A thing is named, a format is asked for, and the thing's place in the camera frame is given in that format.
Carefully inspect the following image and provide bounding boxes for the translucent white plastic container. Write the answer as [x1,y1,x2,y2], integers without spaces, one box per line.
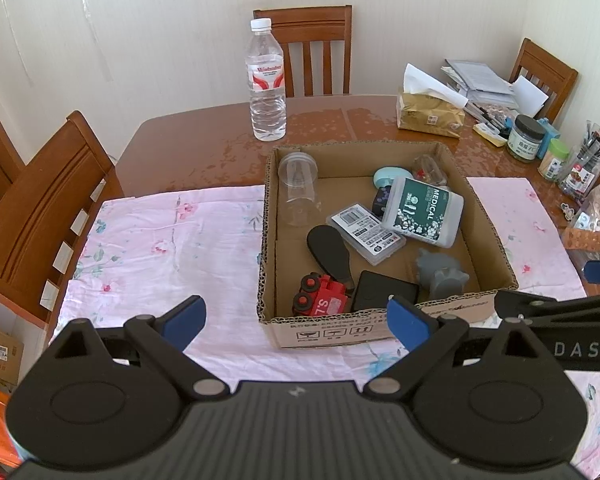
[382,176,465,249]

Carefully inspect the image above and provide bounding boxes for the wooden chair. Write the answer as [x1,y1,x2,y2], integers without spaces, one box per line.
[509,37,579,121]
[0,111,126,321]
[252,5,353,98]

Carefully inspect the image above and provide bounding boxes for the bunch of pens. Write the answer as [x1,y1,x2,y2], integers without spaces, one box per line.
[467,102,516,138]

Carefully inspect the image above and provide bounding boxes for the dark cube toy red wheels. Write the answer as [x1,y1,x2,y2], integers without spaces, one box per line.
[371,186,393,217]

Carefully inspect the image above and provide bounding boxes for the grey toy figure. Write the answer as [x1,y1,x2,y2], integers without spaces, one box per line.
[414,247,470,301]

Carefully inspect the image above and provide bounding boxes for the gold tissue pack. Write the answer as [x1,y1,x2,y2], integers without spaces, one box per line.
[396,63,468,138]

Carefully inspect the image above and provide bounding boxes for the yellow sticky notes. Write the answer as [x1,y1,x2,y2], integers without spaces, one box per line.
[474,122,506,147]

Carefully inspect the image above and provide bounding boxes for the light blue oval case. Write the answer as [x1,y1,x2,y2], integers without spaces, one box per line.
[373,167,413,193]

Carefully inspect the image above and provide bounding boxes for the small blue box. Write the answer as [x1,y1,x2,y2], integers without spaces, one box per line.
[537,117,561,153]

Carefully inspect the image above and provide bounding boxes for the correction tape package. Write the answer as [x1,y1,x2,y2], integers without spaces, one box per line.
[326,203,407,266]

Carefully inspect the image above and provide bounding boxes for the cardboard box on floor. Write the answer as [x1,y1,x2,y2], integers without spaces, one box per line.
[0,317,26,386]

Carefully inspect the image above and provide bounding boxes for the clear plastic water bottle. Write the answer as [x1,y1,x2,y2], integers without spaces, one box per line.
[245,17,287,142]

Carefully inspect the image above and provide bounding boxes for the orange bag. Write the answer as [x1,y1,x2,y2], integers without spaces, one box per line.
[0,385,23,468]

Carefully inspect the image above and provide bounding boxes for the cardboard box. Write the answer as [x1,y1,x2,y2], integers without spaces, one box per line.
[0,317,26,386]
[256,141,520,350]

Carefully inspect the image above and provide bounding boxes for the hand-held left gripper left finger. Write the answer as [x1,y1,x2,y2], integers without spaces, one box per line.
[52,296,228,401]

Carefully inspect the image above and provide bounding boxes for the white envelope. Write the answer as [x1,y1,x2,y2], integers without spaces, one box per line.
[512,76,551,118]

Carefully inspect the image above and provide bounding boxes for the green lid jar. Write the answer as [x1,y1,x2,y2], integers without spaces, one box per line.
[538,139,571,181]

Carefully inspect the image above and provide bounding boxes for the pink floral tablecloth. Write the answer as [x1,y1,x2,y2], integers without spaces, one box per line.
[47,175,600,480]

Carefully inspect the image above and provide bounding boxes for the red toy train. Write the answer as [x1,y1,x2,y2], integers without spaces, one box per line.
[291,272,350,317]

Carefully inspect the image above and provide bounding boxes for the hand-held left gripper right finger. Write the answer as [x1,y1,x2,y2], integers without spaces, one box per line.
[362,297,553,401]

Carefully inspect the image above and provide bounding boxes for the clear plastic jar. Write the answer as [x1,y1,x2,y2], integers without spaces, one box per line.
[278,152,321,228]

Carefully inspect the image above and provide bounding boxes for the dark lid glass jar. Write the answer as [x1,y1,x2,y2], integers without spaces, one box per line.
[506,115,547,162]

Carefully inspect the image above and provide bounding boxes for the stack of papers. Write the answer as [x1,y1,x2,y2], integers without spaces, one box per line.
[442,59,518,108]

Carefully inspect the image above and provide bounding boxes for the clear bottle of yellow capsules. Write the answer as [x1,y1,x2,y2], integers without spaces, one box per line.
[411,154,448,187]

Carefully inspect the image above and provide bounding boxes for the black rectangular case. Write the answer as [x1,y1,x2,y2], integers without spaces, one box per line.
[351,270,421,312]

